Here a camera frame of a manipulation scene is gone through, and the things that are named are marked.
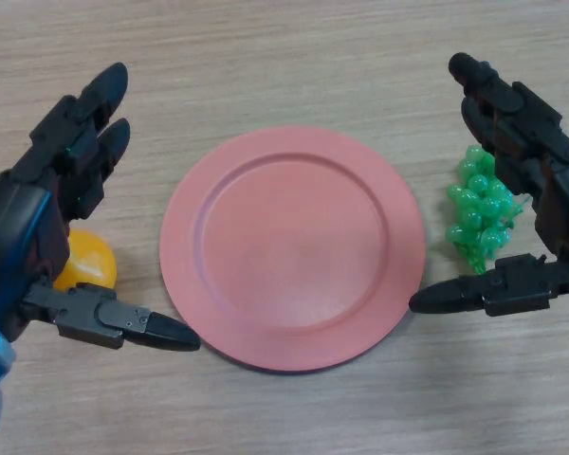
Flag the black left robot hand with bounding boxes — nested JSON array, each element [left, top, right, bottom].
[[0, 62, 202, 353]]

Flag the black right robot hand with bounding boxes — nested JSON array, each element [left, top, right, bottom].
[[409, 51, 569, 318]]

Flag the green grapes bunch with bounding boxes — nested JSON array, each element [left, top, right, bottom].
[[444, 145, 532, 276]]

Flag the pink round plate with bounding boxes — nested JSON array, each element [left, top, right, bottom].
[[159, 125, 427, 377]]

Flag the yellow orange pear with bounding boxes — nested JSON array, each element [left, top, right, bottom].
[[52, 228, 119, 291]]

